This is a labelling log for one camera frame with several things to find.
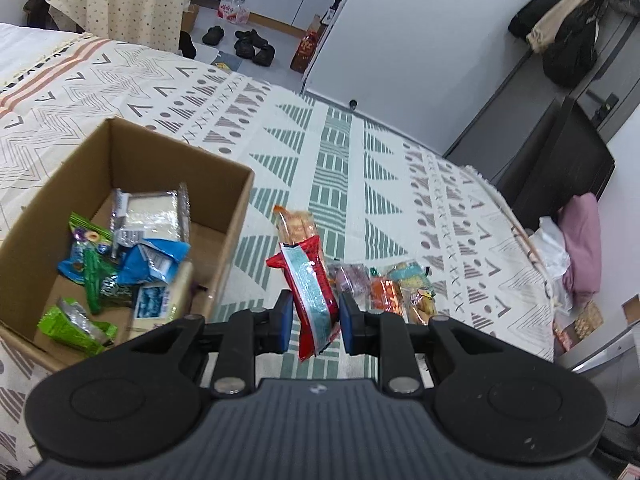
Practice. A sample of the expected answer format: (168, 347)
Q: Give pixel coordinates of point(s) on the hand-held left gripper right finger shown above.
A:
(350, 325)

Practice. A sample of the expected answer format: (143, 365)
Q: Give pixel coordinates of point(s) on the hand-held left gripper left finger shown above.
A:
(284, 320)

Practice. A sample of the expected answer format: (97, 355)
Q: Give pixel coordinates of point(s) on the red snack packet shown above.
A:
(310, 290)

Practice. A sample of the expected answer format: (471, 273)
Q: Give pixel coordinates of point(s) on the orange biscuit packet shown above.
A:
(297, 227)

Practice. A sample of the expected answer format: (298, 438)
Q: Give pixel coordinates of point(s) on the cream packet with blue label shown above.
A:
(170, 300)

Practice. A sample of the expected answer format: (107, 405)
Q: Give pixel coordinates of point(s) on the blue snack packet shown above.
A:
(150, 260)

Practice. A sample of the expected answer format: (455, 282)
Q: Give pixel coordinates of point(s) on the white cracker packet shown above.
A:
(150, 212)

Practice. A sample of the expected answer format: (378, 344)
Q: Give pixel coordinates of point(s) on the small dark green packet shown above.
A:
(92, 280)

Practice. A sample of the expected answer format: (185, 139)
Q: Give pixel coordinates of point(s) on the brown cardboard box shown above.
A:
(165, 160)

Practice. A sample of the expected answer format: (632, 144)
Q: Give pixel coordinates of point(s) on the colourful green candy packet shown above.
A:
(90, 232)

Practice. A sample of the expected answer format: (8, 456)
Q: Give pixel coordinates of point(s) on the teal candy packet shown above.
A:
(74, 266)

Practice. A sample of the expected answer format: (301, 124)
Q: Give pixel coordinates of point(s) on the bright green snack packet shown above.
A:
(65, 327)

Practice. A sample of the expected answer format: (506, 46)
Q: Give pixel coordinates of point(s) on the small orange snack packet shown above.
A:
(385, 295)

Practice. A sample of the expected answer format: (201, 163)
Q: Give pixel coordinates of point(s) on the yellow teal cookie packet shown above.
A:
(412, 275)

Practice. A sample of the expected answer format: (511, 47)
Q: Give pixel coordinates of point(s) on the white plastic bag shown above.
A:
(552, 252)

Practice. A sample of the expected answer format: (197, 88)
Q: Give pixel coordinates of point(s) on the woven basket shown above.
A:
(587, 317)

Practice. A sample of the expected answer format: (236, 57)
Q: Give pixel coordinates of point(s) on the pink cloth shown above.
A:
(582, 250)

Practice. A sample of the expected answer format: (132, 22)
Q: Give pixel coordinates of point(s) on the brown bottle with red label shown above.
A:
(305, 50)

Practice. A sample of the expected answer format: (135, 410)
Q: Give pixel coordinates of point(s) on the grey door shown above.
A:
(525, 110)

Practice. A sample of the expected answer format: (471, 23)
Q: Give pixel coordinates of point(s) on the white wardrobe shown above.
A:
(425, 35)

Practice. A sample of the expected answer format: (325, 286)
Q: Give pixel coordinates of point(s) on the pack of water bottles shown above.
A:
(232, 10)

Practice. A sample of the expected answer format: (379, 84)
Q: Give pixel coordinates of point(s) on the black spray bottle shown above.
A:
(335, 9)

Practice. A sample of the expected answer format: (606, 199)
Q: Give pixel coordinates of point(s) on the small cardboard box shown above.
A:
(190, 17)

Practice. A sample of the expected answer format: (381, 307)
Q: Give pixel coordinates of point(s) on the black hanging bag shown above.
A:
(570, 55)

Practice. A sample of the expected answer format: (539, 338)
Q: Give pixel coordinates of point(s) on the beige hanging garment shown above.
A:
(560, 15)

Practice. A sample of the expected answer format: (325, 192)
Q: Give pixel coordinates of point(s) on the white bed sheet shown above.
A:
(25, 45)

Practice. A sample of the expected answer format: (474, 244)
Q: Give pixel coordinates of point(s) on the black clothes pile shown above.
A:
(37, 10)

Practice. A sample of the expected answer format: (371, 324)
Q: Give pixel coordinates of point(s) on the white frame stand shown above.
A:
(607, 352)

